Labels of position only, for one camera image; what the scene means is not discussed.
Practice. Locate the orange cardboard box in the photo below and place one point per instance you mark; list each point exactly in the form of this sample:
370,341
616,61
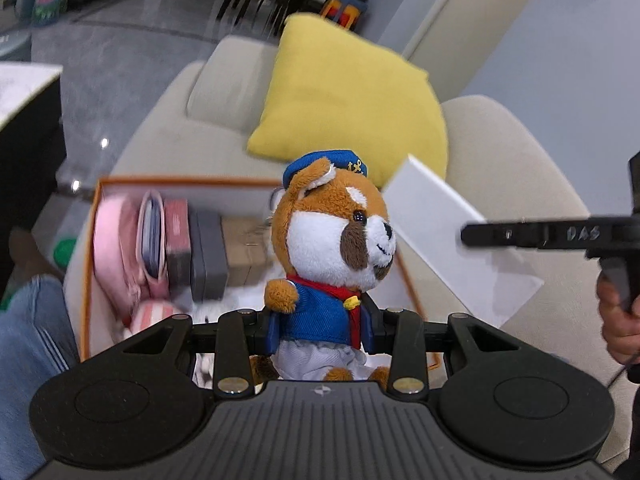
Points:
225,200

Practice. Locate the pink pouch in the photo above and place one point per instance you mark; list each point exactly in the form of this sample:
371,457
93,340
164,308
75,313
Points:
112,245

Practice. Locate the white long box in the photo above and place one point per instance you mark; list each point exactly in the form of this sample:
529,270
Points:
450,260

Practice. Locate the dark grey box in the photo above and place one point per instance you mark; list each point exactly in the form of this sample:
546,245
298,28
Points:
207,255

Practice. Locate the yellow pillow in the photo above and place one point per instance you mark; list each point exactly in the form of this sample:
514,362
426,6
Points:
350,100

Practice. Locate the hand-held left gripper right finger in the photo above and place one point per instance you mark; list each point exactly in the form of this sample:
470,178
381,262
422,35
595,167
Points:
370,335

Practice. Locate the beige sofa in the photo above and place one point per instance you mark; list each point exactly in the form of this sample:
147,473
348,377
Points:
500,160

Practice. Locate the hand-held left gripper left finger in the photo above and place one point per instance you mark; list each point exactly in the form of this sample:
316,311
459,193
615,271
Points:
272,335

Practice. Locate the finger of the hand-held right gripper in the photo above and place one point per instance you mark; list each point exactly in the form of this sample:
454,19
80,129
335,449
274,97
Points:
500,234

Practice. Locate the marble top side table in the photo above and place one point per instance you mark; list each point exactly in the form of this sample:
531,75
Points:
25,90

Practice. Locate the colourful stool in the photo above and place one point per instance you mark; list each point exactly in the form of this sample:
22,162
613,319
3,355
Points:
342,10

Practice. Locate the person's right hand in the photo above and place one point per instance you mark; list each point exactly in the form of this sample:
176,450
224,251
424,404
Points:
617,330

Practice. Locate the person's left leg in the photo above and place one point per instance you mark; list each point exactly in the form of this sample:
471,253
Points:
30,360

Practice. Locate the grey round bin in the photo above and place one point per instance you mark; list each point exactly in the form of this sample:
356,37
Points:
15,44

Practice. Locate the shiba plush blue sailor outfit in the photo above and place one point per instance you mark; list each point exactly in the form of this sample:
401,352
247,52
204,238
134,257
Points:
325,240

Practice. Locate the green round object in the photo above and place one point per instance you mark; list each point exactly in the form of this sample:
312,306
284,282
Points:
65,255

